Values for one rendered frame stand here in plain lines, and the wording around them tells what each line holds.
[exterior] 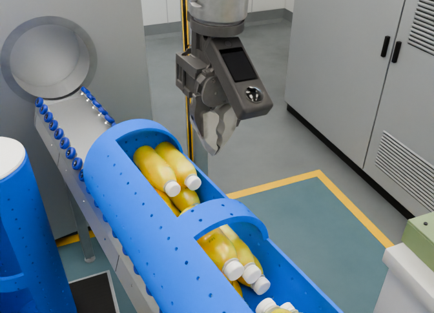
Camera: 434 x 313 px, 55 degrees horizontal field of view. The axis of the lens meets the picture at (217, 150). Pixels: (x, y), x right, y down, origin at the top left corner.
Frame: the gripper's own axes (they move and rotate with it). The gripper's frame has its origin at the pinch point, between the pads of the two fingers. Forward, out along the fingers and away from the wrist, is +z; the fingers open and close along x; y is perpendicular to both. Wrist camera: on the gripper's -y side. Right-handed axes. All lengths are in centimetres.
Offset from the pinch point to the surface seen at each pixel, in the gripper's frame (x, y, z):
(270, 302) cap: -5.9, -12.1, 28.3
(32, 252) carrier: 27, 70, 80
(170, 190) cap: -6.5, 29.7, 34.1
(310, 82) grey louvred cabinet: -190, 160, 102
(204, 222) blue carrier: -2.3, 6.0, 22.3
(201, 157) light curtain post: -37, 66, 58
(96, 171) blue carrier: 8, 42, 31
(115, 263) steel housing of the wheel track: 8, 36, 61
